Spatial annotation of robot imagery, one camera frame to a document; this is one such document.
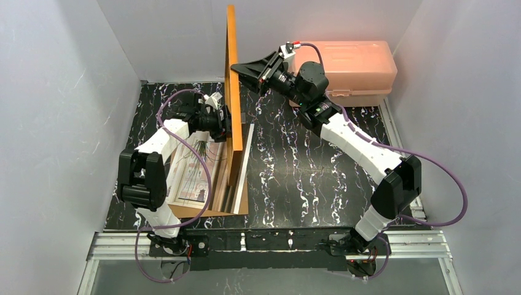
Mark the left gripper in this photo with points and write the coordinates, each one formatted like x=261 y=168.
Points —
x=222 y=123

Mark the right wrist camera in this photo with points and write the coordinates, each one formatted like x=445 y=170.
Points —
x=288 y=51

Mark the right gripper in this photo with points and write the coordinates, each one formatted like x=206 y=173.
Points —
x=266 y=71

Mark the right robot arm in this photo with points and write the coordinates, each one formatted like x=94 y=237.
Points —
x=398 y=178

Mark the wooden picture frame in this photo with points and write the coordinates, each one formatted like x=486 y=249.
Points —
x=232 y=99

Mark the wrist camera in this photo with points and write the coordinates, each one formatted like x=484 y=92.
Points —
x=288 y=51
x=213 y=100

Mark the aluminium rail base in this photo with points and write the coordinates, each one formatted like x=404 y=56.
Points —
x=128 y=245

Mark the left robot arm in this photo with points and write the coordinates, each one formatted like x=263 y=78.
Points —
x=143 y=181

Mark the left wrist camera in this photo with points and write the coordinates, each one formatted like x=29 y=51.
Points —
x=213 y=100

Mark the brown backing board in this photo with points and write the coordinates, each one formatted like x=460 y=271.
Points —
x=195 y=209

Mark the pink plastic storage box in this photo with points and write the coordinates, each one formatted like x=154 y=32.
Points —
x=360 y=73

